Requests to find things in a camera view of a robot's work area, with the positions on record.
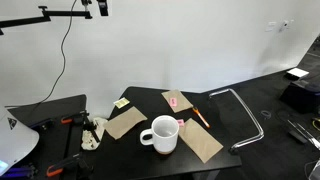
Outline white flat box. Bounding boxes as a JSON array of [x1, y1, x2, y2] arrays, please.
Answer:
[[284, 67, 310, 81]]

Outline chrome bent tube frame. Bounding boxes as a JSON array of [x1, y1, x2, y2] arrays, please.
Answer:
[[208, 88, 265, 153]]

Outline white crumpled cloth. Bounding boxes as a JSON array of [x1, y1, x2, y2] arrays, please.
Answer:
[[80, 116, 108, 152]]

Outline black hanging cable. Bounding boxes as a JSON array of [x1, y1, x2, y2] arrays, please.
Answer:
[[4, 0, 78, 109]]

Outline orange black bar clamp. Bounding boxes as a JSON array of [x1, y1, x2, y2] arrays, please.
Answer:
[[45, 152, 94, 178], [60, 111, 101, 144]]

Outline brown paper napkin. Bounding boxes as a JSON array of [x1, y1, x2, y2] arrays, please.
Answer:
[[161, 89, 194, 114], [103, 106, 148, 141], [178, 117, 224, 164]]

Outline white wall outlet plate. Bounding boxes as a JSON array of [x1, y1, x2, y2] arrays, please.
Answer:
[[265, 21, 278, 33]]

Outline white wall device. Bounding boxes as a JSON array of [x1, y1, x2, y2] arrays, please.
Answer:
[[279, 19, 295, 33]]

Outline yellow cable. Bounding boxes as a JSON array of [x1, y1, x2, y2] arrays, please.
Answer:
[[311, 117, 320, 132]]

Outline orange white marker pen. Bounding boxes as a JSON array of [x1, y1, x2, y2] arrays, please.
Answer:
[[192, 106, 211, 129]]

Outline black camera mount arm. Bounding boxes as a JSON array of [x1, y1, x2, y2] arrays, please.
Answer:
[[0, 0, 93, 36]]

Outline metal rods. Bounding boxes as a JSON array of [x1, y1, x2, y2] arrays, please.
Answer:
[[287, 119, 320, 151]]

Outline black blue clamp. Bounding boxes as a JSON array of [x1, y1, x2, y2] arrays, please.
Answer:
[[28, 118, 54, 132]]

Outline black box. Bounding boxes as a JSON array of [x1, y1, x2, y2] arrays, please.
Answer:
[[279, 78, 320, 114]]

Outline white mug cork base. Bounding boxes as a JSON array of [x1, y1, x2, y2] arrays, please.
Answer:
[[139, 114, 180, 155]]

